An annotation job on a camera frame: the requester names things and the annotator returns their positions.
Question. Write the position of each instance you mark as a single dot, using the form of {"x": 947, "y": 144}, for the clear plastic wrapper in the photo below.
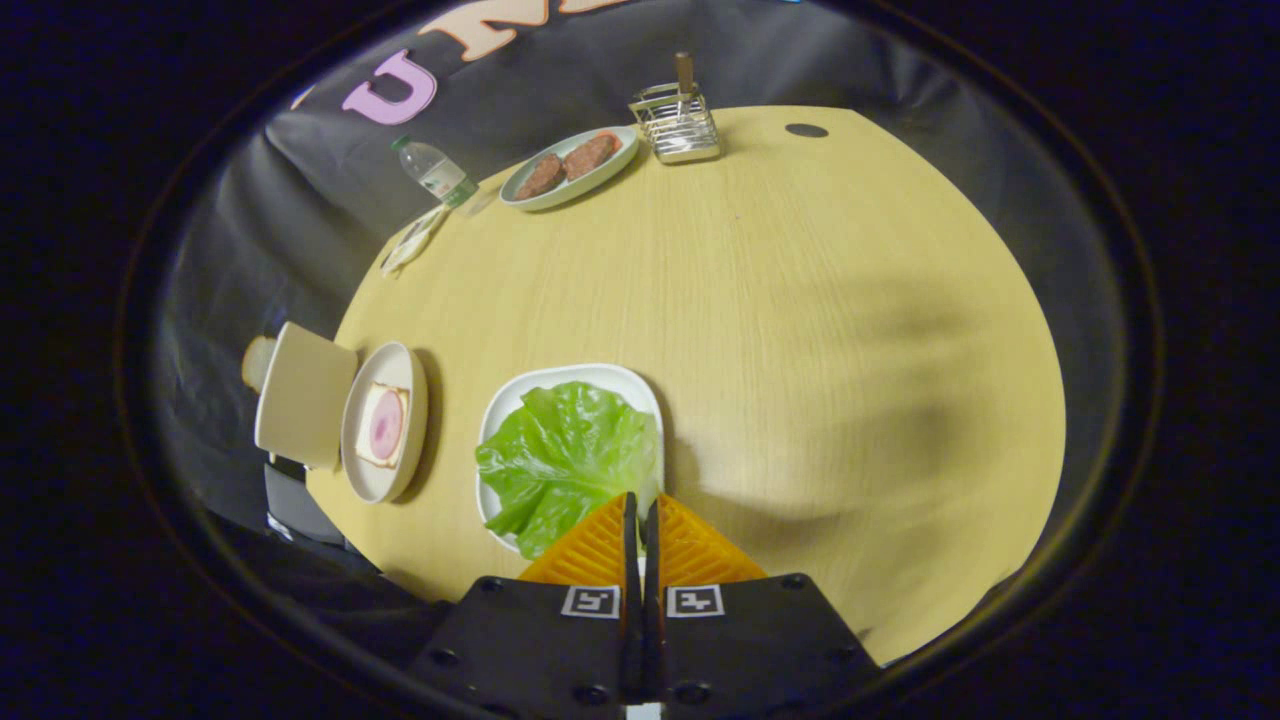
{"x": 415, "y": 240}

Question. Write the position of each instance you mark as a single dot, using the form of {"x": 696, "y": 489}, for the white bread slice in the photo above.
{"x": 364, "y": 440}

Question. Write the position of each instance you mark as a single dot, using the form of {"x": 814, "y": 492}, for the black backdrop cloth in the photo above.
{"x": 300, "y": 210}

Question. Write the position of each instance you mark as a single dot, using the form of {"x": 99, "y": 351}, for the brown meat patty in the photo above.
{"x": 541, "y": 176}
{"x": 590, "y": 156}

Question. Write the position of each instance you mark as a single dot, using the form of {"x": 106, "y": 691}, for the round beige plate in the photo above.
{"x": 372, "y": 470}

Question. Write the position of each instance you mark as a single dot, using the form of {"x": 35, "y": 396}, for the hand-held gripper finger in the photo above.
{"x": 631, "y": 560}
{"x": 651, "y": 560}

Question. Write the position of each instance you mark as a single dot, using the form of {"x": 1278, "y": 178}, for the white rectangular plate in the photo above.
{"x": 520, "y": 395}

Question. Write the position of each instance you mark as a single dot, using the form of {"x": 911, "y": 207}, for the red tomato slice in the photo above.
{"x": 612, "y": 138}

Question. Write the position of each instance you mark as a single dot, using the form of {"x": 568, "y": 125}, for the green lettuce leaf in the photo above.
{"x": 560, "y": 460}

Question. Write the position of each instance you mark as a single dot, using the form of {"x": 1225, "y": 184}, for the beige chair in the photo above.
{"x": 300, "y": 395}

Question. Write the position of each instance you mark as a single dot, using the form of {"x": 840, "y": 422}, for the pink ham slice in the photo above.
{"x": 386, "y": 424}

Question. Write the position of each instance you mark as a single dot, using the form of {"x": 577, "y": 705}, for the clear plastic water bottle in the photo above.
{"x": 436, "y": 173}

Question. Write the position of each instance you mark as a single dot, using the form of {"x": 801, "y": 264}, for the oval pale green plate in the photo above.
{"x": 540, "y": 195}

